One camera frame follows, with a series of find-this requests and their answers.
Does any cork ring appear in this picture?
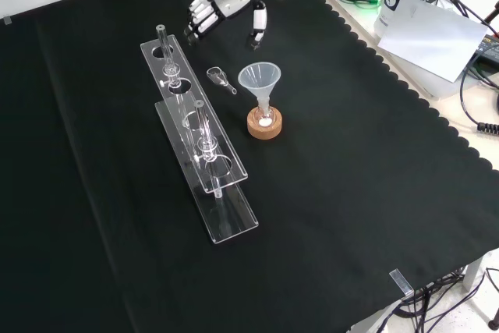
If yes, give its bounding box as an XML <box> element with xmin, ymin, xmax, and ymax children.
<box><xmin>246</xmin><ymin>107</ymin><xmax>283</xmax><ymax>140</ymax></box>

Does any black cable with ribbed end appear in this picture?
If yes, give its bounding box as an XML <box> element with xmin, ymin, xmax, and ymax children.
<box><xmin>458</xmin><ymin>62</ymin><xmax>499</xmax><ymax>134</ymax></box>

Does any white table leg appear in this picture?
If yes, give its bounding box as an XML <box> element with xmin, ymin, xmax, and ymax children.
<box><xmin>463</xmin><ymin>250</ymin><xmax>489</xmax><ymax>292</ymax></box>

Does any black cable bundle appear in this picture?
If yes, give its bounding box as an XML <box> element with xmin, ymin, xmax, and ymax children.
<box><xmin>384</xmin><ymin>264</ymin><xmax>499</xmax><ymax>333</ymax></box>

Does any black power adapter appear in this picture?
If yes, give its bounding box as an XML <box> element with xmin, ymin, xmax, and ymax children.
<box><xmin>475</xmin><ymin>33</ymin><xmax>499</xmax><ymax>63</ymax></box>

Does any black cloth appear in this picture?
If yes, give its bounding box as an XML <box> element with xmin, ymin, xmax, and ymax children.
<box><xmin>0</xmin><ymin>0</ymin><xmax>499</xmax><ymax>333</ymax></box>

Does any clear tape strip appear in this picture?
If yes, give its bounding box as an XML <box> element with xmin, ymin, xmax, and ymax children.
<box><xmin>388</xmin><ymin>267</ymin><xmax>416</xmax><ymax>298</ymax></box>

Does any translucent plastic funnel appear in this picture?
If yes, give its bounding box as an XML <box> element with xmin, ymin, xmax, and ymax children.
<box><xmin>237</xmin><ymin>62</ymin><xmax>282</xmax><ymax>116</ymax></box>

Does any clear acrylic funnel stand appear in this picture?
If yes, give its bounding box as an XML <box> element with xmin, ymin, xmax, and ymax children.
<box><xmin>140</xmin><ymin>23</ymin><xmax>260</xmax><ymax>245</ymax></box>

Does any white paper sheet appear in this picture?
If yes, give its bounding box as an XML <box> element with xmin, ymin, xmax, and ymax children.
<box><xmin>377</xmin><ymin>0</ymin><xmax>490</xmax><ymax>84</ymax></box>

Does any glass round-bottom flask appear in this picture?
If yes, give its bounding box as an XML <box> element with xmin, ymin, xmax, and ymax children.
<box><xmin>254</xmin><ymin>103</ymin><xmax>278</xmax><ymax>129</ymax></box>

